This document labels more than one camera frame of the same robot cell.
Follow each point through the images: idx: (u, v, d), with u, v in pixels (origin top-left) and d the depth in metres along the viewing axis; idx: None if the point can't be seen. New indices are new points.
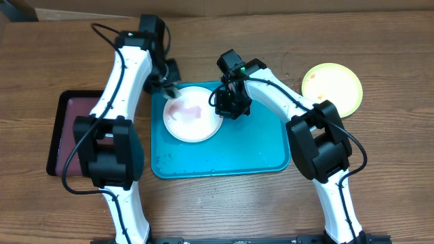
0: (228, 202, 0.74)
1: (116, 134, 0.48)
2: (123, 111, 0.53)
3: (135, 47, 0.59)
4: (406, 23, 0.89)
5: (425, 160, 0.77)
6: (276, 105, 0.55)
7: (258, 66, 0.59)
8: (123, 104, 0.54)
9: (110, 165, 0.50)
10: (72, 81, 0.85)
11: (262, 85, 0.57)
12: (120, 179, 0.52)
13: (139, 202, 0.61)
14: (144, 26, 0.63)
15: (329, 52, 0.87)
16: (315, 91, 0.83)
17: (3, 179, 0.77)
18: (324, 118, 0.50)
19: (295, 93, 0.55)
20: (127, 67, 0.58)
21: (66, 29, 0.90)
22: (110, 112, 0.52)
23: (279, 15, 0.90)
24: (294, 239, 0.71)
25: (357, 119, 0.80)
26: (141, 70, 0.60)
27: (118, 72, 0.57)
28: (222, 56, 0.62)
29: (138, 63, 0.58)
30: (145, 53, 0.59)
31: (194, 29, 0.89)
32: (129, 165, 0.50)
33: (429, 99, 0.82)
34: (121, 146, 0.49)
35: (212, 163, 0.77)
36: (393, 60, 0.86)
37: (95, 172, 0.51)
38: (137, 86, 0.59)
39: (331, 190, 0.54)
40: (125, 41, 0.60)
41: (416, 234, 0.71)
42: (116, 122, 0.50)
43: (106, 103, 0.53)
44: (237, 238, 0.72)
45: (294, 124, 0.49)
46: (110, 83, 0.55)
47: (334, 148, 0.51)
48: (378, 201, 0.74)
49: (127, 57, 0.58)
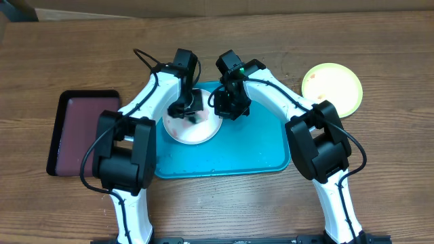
0: (228, 202, 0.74)
1: (139, 132, 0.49)
2: (148, 114, 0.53)
3: (169, 72, 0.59)
4: (405, 23, 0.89)
5: (425, 160, 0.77)
6: (275, 106, 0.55)
7: (257, 67, 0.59)
8: (149, 110, 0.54)
9: (124, 165, 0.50)
10: (72, 81, 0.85)
11: (260, 86, 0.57)
12: (129, 184, 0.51)
13: (144, 207, 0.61)
14: (178, 59, 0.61)
15: (329, 52, 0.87)
16: (315, 91, 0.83)
17: (3, 179, 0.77)
18: (324, 118, 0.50)
19: (294, 93, 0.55)
20: (160, 86, 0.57)
21: (66, 29, 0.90)
22: (137, 114, 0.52)
23: (279, 15, 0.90)
24: (294, 239, 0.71)
25: (356, 119, 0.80)
26: (171, 93, 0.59)
27: (149, 88, 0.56)
28: (222, 57, 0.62)
29: (170, 85, 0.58)
30: (176, 80, 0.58)
31: (194, 29, 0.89)
32: (142, 167, 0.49)
33: (429, 99, 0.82)
34: (139, 145, 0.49)
35: (212, 163, 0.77)
36: (393, 60, 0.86)
37: (107, 171, 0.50)
38: (164, 104, 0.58)
39: (329, 191, 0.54)
40: (161, 68, 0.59)
41: (416, 234, 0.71)
42: (140, 120, 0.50)
43: (132, 107, 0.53)
44: (237, 238, 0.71)
45: (293, 123, 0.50)
46: (142, 93, 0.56)
47: (334, 149, 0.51)
48: (378, 202, 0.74)
49: (162, 78, 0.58)
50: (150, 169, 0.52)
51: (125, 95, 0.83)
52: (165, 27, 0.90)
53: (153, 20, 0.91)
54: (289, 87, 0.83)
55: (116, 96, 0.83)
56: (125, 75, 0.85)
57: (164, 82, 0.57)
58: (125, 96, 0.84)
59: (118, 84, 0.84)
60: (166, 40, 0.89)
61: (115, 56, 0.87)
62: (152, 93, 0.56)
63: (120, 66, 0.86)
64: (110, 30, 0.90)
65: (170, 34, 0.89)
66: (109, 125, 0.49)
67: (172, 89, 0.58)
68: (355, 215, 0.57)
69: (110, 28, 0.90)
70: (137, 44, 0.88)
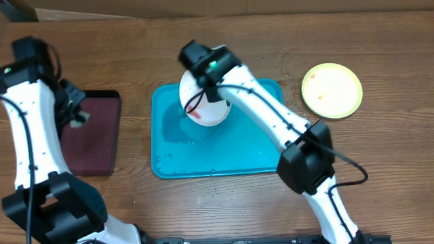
0: (227, 202, 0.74)
1: (57, 194, 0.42)
2: (47, 155, 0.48)
3: (23, 82, 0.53)
4: (405, 23, 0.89)
5: (426, 160, 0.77)
6: (264, 123, 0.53)
7: (230, 56, 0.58)
8: (43, 151, 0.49)
9: (70, 223, 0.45)
10: (72, 81, 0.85)
11: (242, 93, 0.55)
12: (90, 229, 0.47)
13: (114, 223, 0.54)
14: (20, 54, 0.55)
15: (329, 52, 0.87)
16: (315, 91, 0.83)
17: (3, 179, 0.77)
18: (317, 143, 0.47)
19: (283, 108, 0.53)
20: (26, 111, 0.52)
21: (66, 29, 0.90)
22: (38, 173, 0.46)
23: (279, 16, 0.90)
24: (294, 239, 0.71)
25: (356, 119, 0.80)
26: (46, 107, 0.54)
27: (21, 125, 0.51)
28: (184, 51, 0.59)
29: (36, 102, 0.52)
30: (38, 84, 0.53)
31: (194, 29, 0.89)
32: (89, 213, 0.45)
33: (429, 99, 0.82)
34: (70, 203, 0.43)
35: (212, 163, 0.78)
36: (393, 60, 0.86)
37: (57, 238, 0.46)
38: (50, 117, 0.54)
39: (321, 200, 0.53)
40: (9, 83, 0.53)
41: (416, 234, 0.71)
42: (51, 181, 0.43)
43: (28, 170, 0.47)
44: (237, 239, 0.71)
45: (286, 153, 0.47)
46: (20, 139, 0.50)
47: (323, 165, 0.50)
48: (378, 201, 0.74)
49: (20, 100, 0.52)
50: (97, 202, 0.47)
51: (125, 96, 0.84)
52: (165, 27, 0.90)
53: (153, 20, 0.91)
54: (289, 87, 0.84)
55: (116, 96, 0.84)
56: (125, 75, 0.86)
57: (25, 102, 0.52)
58: (125, 96, 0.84)
59: (118, 84, 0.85)
60: (165, 39, 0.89)
61: (115, 56, 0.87)
62: (28, 124, 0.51)
63: (120, 66, 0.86)
64: (110, 30, 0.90)
65: (170, 34, 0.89)
66: (22, 209, 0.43)
67: (42, 104, 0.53)
68: (348, 217, 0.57)
69: (110, 28, 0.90)
70: (137, 44, 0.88)
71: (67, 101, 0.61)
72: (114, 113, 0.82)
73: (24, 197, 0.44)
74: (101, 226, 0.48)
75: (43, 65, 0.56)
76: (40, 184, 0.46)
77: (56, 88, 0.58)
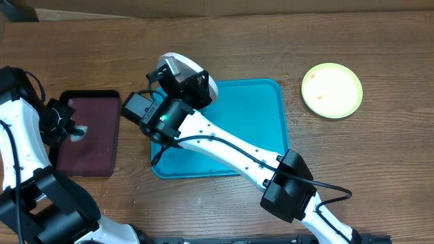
0: (228, 202, 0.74)
1: (47, 189, 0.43)
2: (32, 157, 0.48)
3: (6, 102, 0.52)
4: (405, 23, 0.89)
5: (425, 160, 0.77)
6: (235, 167, 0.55)
7: (178, 105, 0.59)
8: (28, 152, 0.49)
9: (63, 223, 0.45)
10: (72, 81, 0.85)
11: (205, 141, 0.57)
12: (84, 228, 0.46)
13: (109, 222, 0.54)
14: None
15: (329, 52, 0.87)
16: (315, 91, 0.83)
17: None
18: (287, 173, 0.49)
19: (249, 146, 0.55)
20: (11, 125, 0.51)
21: (66, 29, 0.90)
22: (24, 173, 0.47)
23: (279, 16, 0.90)
24: (294, 239, 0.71)
25: (356, 119, 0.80)
26: (30, 120, 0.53)
27: (5, 136, 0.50)
28: (127, 106, 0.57)
29: (20, 115, 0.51)
30: (20, 102, 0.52)
31: (194, 30, 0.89)
32: (81, 209, 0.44)
33: (430, 99, 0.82)
34: (60, 199, 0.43)
35: (212, 163, 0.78)
36: (393, 60, 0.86)
37: (50, 240, 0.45)
38: (35, 129, 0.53)
39: (312, 220, 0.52)
40: None
41: (416, 234, 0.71)
42: (36, 177, 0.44)
43: (13, 171, 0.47)
44: (237, 238, 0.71)
45: (268, 194, 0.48)
46: (4, 146, 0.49)
47: (304, 189, 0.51)
48: (378, 202, 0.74)
49: (3, 116, 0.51)
50: (89, 200, 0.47)
51: (125, 96, 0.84)
52: (165, 27, 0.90)
53: (153, 21, 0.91)
54: (289, 87, 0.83)
55: (117, 96, 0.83)
56: (125, 75, 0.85)
57: (9, 118, 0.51)
58: (124, 96, 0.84)
59: (117, 84, 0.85)
60: (165, 40, 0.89)
61: (115, 56, 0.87)
62: (13, 133, 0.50)
63: (120, 66, 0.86)
64: (110, 30, 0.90)
65: (169, 35, 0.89)
66: (12, 209, 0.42)
67: (26, 118, 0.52)
68: (340, 221, 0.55)
69: (110, 28, 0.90)
70: (136, 44, 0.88)
71: (57, 118, 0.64)
72: (114, 114, 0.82)
73: (12, 197, 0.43)
74: (95, 224, 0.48)
75: (26, 87, 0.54)
76: (27, 184, 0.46)
77: (40, 106, 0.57)
